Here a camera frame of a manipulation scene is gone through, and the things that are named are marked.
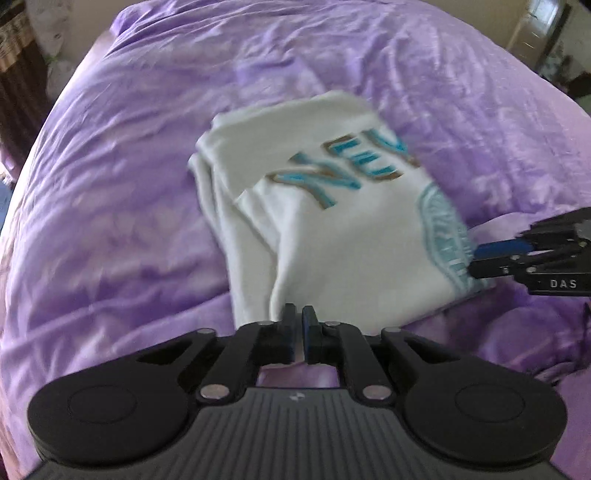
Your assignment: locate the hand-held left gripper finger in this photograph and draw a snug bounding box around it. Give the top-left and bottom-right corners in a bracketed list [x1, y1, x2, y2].
[302, 305, 455, 404]
[139, 303, 301, 404]

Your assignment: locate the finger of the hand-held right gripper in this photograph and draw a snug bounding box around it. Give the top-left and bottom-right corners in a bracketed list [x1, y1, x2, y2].
[468, 255, 529, 280]
[473, 237, 536, 258]

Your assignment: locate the white printed t-shirt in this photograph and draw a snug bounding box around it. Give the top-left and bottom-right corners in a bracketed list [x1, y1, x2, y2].
[187, 90, 497, 335]

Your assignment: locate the purple floral bed sheet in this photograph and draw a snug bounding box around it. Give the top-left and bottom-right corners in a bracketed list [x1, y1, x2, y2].
[0, 0, 591, 480]

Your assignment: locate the white furniture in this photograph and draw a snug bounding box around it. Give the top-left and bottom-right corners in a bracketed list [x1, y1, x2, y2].
[505, 0, 591, 109]

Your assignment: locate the brown curtain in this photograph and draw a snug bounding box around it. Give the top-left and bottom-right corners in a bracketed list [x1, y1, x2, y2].
[0, 9, 51, 158]

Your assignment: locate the white plastic bag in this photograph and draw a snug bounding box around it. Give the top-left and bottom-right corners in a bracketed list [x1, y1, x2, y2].
[34, 0, 86, 63]

